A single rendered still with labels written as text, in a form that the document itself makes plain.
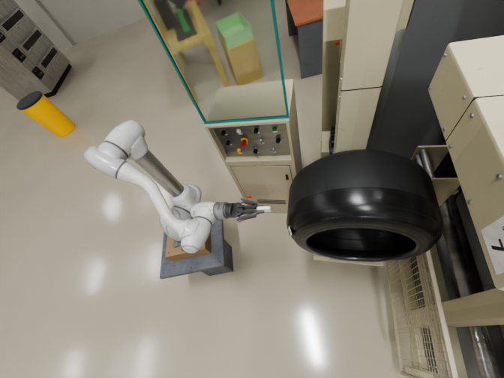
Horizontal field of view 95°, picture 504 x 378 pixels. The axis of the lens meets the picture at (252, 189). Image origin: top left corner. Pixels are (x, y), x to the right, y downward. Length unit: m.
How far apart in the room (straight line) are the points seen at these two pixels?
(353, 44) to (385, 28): 0.08
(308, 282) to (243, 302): 0.61
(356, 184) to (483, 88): 0.38
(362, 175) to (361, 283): 1.51
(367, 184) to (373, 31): 0.45
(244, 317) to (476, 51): 2.14
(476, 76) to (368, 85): 0.29
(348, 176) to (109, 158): 1.07
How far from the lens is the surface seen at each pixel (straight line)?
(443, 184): 1.37
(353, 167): 0.91
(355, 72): 0.90
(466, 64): 0.84
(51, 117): 5.50
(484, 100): 0.74
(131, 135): 1.36
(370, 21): 0.84
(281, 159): 1.71
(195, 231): 1.13
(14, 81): 7.59
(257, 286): 2.30
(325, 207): 0.86
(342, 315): 2.23
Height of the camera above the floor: 2.22
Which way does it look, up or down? 55 degrees down
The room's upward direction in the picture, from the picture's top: 24 degrees counter-clockwise
